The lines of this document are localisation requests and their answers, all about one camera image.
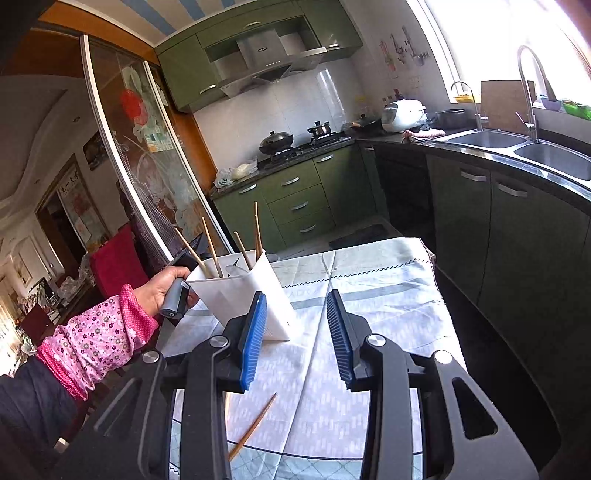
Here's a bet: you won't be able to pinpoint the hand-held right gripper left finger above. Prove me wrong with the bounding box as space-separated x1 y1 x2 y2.
51 292 269 480

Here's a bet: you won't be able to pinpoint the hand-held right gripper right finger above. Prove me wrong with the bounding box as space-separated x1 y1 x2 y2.
324 290 541 480

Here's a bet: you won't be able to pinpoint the white plastic utensil holder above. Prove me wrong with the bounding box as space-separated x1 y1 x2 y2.
185 249 296 344

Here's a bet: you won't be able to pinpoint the bunch of wooden chopsticks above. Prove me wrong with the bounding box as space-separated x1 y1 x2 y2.
173 202 264 280

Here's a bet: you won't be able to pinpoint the single wooden chopstick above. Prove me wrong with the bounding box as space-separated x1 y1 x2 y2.
228 392 278 462

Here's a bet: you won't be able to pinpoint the person's left forearm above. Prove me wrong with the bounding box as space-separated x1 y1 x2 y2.
36 284 160 401

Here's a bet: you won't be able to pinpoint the hanging kitchen utensils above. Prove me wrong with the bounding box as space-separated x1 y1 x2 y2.
379 25 432 70

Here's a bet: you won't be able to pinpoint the person's left hand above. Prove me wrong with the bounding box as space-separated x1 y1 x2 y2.
137 265 200 319

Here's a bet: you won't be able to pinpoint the red covered chair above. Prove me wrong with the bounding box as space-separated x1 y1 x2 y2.
90 226 160 301

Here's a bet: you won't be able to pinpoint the patterned pale tablecloth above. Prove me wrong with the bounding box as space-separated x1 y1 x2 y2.
157 237 467 480

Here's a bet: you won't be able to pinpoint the plastic bag with food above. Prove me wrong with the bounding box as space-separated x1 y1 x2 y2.
213 157 258 189

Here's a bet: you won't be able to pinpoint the floral glass sliding door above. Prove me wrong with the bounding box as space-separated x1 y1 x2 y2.
81 34 232 273

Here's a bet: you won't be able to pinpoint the green base cabinets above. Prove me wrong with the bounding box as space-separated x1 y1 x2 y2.
210 145 384 252

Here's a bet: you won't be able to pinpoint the black wok with lid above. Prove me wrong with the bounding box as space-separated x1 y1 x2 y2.
257 130 295 155

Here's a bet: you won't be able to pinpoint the gas stove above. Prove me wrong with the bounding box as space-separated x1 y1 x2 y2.
259 131 354 162

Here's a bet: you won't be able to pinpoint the cluttered dining table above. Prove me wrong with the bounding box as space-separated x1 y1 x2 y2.
0 258 93 328

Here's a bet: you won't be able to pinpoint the black dishwasher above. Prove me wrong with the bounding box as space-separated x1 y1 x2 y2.
376 148 437 241

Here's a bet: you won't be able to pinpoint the green sink cabinets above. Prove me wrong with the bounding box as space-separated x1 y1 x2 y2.
425 154 591 416

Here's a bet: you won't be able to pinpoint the steel range hood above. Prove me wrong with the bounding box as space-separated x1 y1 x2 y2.
219 28 328 97

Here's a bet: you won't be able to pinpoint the person's dark clothing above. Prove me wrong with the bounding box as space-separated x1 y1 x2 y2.
0 355 88 462

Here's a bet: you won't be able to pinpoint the white rice cooker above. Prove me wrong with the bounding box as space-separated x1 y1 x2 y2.
381 99 426 134

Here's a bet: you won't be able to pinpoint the black cooking pot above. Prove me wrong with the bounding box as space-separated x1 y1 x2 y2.
435 109 467 130

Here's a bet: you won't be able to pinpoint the small steel faucet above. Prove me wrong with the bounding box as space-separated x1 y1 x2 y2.
450 80 483 132

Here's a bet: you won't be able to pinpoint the steel double sink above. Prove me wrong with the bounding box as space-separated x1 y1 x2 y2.
429 129 591 183

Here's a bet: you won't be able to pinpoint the wooden cutting board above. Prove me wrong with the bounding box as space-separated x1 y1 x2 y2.
480 80 536 132

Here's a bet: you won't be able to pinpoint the tall steel faucet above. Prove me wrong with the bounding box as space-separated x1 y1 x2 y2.
515 45 557 141

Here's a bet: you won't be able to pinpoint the green plastic containers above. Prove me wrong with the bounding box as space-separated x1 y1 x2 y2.
561 99 591 121

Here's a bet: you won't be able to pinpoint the kitchen window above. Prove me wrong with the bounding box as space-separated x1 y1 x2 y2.
418 0 591 107

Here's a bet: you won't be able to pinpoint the wall scroll poster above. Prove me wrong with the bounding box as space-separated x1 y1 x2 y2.
55 175 109 241

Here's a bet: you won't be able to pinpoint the dark wall picture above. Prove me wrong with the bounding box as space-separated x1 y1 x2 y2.
83 131 109 171

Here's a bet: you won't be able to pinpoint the green wall cabinets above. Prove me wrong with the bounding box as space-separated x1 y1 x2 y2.
154 0 365 114

